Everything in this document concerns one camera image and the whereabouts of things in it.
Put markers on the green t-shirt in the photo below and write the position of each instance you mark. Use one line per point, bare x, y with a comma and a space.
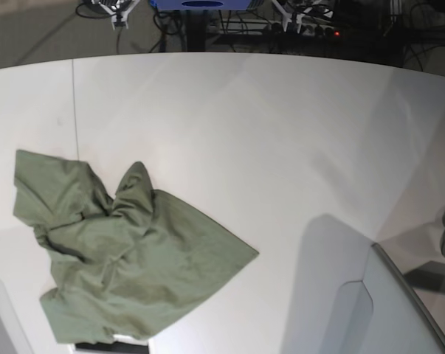
129, 264

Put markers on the power strip with red light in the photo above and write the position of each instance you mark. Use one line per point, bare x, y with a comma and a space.
308, 30

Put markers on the blue plastic bin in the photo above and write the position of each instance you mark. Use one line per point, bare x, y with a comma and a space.
201, 4

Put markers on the grey metal stand right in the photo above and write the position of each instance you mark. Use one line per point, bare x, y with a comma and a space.
414, 245

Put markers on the black table leg post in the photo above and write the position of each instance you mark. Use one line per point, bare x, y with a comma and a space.
196, 29

